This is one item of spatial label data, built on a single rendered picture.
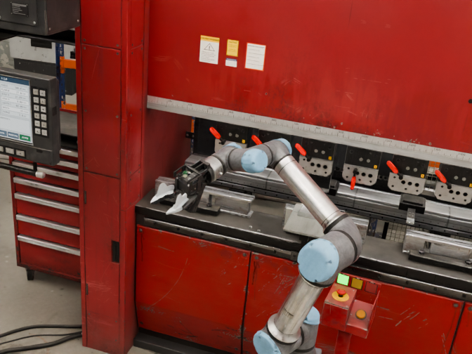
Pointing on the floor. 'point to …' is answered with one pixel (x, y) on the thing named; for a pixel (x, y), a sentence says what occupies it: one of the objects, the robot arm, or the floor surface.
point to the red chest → (48, 213)
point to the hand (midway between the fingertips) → (161, 208)
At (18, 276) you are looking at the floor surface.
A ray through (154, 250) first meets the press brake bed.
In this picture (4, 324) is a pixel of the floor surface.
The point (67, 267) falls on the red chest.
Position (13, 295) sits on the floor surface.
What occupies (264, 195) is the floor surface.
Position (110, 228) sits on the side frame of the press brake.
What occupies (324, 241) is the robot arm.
